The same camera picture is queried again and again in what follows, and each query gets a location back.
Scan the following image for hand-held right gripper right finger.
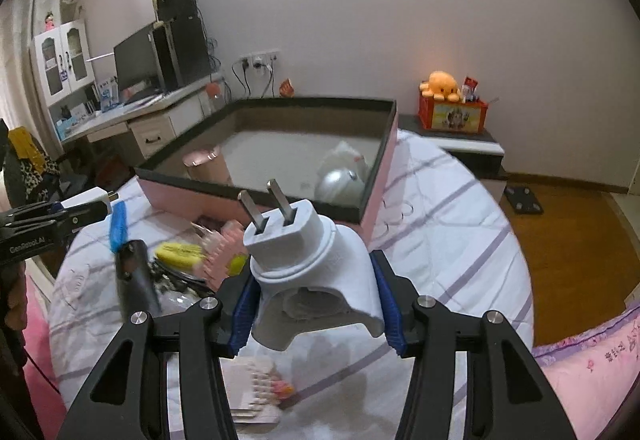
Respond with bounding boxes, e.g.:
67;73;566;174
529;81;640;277
369;249;572;440

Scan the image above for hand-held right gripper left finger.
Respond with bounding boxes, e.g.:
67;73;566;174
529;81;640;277
55;269;261;440

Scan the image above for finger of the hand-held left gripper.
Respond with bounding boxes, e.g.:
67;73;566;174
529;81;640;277
0;201;66;222
10;201;127;255

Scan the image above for white charger block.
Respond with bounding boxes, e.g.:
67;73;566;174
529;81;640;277
62;186;120;217

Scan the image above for fake nail card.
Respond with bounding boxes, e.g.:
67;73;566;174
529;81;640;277
220;354;297;427

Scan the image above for pink toothed comb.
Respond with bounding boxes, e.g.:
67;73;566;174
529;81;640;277
197;219;251;280

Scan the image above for black plastic tube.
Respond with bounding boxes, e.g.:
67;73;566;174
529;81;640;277
115;240;162;321

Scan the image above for white plug adapter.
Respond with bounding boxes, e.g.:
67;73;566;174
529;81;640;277
241;178;386;352

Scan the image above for pink cup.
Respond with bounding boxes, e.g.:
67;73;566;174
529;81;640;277
182;146;231;185

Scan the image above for pink storage box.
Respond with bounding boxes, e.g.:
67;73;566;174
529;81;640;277
135;95;400;253

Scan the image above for chair with leopard cloth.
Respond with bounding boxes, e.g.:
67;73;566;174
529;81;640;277
2;126;68;221

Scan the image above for black hair claw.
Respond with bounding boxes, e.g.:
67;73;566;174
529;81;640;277
149;260;216;296

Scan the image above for yellow banana toy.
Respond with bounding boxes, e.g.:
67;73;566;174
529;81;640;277
155;242;205;271

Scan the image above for white desk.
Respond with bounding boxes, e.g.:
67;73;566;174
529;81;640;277
57;77;232;161

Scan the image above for blue product boxes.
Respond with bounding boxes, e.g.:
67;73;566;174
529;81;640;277
92;76;123;111

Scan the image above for white glass-door cabinet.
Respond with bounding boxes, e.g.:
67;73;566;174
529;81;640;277
29;19;96;110

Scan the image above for black computer monitor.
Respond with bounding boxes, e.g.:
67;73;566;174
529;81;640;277
113;21;166;93

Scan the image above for black bathroom scale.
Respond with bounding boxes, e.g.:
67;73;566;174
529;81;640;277
502;185;545;216

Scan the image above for black and white low cabinet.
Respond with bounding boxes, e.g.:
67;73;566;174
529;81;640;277
397;114;508;197

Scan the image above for pink bottle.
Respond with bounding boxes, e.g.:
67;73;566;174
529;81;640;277
206;79;225;113

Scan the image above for black computer tower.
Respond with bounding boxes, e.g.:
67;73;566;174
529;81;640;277
152;15;213;91

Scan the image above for pink printed blanket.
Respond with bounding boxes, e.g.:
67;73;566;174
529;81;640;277
530;300;640;440

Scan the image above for red printed storage box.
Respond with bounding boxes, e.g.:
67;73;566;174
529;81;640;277
419;95;488;135

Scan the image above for orange octopus plush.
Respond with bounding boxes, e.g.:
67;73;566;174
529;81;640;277
419;71;462;102

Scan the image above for small toy figurines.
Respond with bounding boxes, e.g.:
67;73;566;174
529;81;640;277
460;76;483;103

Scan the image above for black box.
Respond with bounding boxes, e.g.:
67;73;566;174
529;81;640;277
152;0;198;23

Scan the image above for white wall socket strip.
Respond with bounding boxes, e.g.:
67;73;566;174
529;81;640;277
239;50;280;68

